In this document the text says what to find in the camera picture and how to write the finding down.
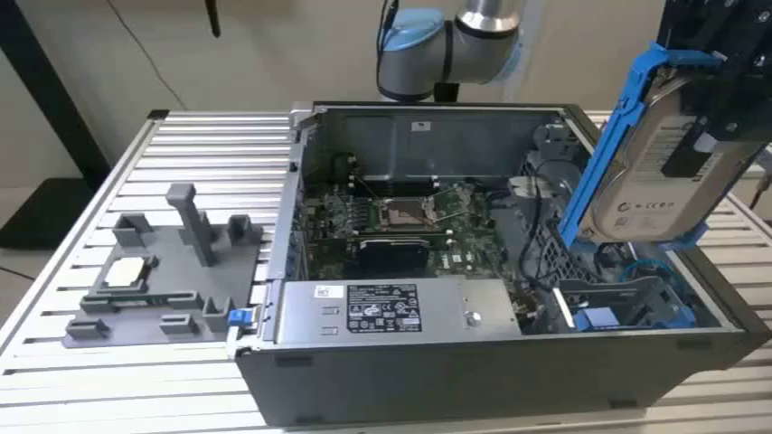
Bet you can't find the gray parts rack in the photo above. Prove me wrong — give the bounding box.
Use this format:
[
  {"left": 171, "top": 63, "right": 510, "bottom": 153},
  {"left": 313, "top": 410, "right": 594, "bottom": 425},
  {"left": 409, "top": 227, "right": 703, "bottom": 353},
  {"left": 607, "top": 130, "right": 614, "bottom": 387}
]
[{"left": 62, "top": 183, "right": 266, "bottom": 349}]

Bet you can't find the silver power supply unit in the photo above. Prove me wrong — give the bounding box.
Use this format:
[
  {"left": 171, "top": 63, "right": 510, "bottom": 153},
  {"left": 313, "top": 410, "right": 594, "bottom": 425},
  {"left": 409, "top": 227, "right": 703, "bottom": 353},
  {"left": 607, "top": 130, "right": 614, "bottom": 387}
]
[{"left": 273, "top": 278, "right": 523, "bottom": 349}]

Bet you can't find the CPU socket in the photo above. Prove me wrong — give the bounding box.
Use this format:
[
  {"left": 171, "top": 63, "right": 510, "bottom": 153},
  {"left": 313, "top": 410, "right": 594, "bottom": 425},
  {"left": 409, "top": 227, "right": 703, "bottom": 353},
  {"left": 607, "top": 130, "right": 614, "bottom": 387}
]
[{"left": 370, "top": 196, "right": 441, "bottom": 230}]

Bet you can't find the black antenna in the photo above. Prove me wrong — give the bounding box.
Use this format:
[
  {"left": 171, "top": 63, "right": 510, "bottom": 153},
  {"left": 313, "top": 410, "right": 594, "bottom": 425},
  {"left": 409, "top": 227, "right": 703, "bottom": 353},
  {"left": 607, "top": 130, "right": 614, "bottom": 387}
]
[{"left": 202, "top": 0, "right": 222, "bottom": 38}]

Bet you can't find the light blue disk wire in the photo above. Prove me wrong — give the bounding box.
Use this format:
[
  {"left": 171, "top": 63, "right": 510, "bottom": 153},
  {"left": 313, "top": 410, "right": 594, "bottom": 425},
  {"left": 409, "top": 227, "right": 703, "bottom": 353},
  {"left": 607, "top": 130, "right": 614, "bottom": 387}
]
[{"left": 623, "top": 257, "right": 679, "bottom": 308}]

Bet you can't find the silver CPU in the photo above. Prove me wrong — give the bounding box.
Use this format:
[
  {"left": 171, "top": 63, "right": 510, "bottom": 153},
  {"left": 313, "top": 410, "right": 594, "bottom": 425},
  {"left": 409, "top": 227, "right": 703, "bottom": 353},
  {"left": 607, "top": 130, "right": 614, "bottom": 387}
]
[{"left": 101, "top": 257, "right": 151, "bottom": 288}]

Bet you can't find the black RAM slot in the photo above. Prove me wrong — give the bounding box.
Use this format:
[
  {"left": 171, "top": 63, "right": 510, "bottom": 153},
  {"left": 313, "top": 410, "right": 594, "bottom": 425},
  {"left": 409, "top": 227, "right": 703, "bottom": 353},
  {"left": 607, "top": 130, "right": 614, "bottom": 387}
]
[{"left": 354, "top": 228, "right": 454, "bottom": 239}]

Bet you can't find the black open PC case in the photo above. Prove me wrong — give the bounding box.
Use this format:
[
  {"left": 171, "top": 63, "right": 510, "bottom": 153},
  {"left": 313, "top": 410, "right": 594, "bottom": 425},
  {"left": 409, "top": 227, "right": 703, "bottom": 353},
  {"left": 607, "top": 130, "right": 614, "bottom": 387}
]
[{"left": 225, "top": 99, "right": 772, "bottom": 429}]

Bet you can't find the gray fan shroud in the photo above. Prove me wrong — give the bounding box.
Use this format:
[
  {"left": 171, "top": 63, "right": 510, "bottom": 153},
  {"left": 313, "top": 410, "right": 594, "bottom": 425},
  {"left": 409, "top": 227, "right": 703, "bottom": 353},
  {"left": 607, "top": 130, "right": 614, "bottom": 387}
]
[{"left": 511, "top": 121, "right": 581, "bottom": 200}]

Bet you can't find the black heat sink block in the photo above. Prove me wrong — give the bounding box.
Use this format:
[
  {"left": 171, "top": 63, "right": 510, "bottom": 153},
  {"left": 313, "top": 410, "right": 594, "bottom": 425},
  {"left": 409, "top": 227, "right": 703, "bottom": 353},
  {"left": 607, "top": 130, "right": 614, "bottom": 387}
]
[{"left": 358, "top": 238, "right": 433, "bottom": 277}]

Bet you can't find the green motherboard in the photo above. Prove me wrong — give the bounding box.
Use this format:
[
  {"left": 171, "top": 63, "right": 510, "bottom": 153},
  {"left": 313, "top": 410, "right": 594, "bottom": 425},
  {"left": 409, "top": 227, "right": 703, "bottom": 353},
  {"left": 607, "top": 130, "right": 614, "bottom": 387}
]
[{"left": 294, "top": 180, "right": 543, "bottom": 290}]

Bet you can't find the hard disk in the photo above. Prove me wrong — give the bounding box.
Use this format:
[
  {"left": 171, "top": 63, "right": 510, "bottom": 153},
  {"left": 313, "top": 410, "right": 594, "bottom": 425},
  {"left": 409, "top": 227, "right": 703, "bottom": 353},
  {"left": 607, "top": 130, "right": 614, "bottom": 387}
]
[{"left": 557, "top": 42, "right": 749, "bottom": 250}]

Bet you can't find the thin metal locking lever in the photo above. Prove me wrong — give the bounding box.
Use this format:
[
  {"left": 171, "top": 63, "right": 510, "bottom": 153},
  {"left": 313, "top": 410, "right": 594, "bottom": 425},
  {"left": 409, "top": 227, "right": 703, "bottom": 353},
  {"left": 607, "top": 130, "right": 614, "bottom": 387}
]
[{"left": 353, "top": 175, "right": 379, "bottom": 201}]

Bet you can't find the gray disk bay cage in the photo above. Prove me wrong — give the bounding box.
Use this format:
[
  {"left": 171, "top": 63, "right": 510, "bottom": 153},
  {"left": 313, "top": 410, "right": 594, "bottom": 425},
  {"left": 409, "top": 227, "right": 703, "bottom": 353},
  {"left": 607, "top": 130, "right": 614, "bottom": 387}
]
[{"left": 529, "top": 216, "right": 701, "bottom": 334}]

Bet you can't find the green RAM stick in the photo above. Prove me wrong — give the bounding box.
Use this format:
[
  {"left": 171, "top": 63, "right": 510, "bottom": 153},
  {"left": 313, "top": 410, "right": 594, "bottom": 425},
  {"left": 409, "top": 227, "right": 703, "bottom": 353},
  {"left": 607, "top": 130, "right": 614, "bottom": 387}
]
[{"left": 89, "top": 296, "right": 199, "bottom": 308}]

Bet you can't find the blue carrier in bay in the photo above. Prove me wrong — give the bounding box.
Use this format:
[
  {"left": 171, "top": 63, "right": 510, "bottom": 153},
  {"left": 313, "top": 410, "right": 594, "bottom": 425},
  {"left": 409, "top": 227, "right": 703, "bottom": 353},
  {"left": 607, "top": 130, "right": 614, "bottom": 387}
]
[{"left": 571, "top": 307, "right": 622, "bottom": 331}]

